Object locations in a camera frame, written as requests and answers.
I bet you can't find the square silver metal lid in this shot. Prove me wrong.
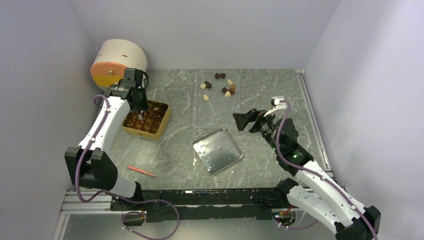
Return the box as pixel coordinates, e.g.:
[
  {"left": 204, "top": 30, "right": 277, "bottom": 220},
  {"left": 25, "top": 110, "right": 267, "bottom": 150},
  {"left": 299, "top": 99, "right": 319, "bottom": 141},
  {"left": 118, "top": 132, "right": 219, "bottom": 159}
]
[{"left": 192, "top": 129, "right": 244, "bottom": 175}]

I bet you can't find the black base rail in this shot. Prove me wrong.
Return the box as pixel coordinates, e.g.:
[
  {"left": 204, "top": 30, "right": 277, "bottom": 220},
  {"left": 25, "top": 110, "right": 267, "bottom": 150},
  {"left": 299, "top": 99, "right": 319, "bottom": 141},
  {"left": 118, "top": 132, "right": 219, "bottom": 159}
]
[{"left": 110, "top": 187, "right": 294, "bottom": 223}]

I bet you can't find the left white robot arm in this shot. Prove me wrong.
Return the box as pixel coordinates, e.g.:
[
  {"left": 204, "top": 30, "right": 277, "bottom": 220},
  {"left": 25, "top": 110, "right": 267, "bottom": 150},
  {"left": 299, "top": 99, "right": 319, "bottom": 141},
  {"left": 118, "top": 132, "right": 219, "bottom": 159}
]
[{"left": 64, "top": 68, "right": 149, "bottom": 210}]

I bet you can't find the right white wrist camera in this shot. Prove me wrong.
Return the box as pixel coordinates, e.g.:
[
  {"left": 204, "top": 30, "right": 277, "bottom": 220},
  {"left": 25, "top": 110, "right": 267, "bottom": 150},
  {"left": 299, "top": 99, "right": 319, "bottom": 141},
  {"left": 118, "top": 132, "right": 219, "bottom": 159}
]
[{"left": 264, "top": 96, "right": 287, "bottom": 117}]

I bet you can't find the purple cable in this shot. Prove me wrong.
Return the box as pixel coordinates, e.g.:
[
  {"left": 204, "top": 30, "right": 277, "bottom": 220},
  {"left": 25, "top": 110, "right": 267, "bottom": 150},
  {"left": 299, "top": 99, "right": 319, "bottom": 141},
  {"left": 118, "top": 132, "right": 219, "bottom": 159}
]
[
  {"left": 273, "top": 100, "right": 379, "bottom": 240},
  {"left": 74, "top": 94, "right": 180, "bottom": 240}
]

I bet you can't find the round pastel drawer box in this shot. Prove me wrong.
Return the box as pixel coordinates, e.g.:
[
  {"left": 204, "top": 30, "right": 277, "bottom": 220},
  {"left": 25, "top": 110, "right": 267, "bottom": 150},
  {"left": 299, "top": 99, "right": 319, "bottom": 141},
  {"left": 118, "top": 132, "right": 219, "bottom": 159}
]
[{"left": 90, "top": 39, "right": 148, "bottom": 91}]

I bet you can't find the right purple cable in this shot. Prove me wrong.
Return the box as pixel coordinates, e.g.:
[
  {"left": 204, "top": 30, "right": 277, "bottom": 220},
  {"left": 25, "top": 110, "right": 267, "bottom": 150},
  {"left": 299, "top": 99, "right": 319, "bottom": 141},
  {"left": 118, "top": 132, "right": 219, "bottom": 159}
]
[{"left": 273, "top": 100, "right": 379, "bottom": 240}]

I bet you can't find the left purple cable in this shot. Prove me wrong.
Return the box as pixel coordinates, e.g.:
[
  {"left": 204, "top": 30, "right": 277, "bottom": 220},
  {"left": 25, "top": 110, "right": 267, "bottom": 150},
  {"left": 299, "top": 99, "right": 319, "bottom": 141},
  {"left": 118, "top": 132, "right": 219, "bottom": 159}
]
[{"left": 74, "top": 94, "right": 180, "bottom": 240}]

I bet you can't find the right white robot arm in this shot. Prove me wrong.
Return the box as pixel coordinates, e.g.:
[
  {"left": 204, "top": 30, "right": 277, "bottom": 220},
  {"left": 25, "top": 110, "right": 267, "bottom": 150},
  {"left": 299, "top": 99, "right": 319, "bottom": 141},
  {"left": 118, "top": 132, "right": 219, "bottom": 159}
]
[{"left": 232, "top": 108, "right": 381, "bottom": 240}]

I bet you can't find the gold chocolate box tray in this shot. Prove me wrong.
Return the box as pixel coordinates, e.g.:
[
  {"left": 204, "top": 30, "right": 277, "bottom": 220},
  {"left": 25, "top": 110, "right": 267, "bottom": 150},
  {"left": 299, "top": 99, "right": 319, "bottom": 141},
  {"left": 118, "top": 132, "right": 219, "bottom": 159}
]
[{"left": 122, "top": 100, "right": 171, "bottom": 140}]

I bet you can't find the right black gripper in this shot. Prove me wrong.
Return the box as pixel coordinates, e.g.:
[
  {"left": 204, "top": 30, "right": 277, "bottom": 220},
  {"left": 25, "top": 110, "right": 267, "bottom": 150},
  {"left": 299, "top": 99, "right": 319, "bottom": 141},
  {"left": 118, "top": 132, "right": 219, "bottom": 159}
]
[{"left": 232, "top": 108, "right": 282, "bottom": 153}]

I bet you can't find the clear plastic tray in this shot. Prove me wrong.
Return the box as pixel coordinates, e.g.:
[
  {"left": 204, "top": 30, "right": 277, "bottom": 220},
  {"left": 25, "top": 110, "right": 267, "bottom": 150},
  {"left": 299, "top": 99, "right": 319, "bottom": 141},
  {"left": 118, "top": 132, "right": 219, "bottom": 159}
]
[{"left": 193, "top": 70, "right": 241, "bottom": 129}]

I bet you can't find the red pen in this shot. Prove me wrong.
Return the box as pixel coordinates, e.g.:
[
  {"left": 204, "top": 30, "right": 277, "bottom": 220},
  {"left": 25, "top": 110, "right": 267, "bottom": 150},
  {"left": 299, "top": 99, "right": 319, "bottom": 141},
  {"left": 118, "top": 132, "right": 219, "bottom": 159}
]
[{"left": 126, "top": 165, "right": 156, "bottom": 178}]

